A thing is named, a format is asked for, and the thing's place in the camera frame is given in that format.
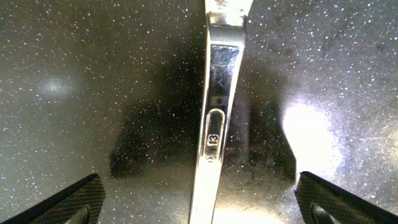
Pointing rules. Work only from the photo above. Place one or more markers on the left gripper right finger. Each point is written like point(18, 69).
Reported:
point(335, 199)

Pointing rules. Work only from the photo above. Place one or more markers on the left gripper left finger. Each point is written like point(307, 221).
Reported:
point(62, 205)

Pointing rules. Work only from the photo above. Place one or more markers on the wrench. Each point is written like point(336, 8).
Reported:
point(214, 174)

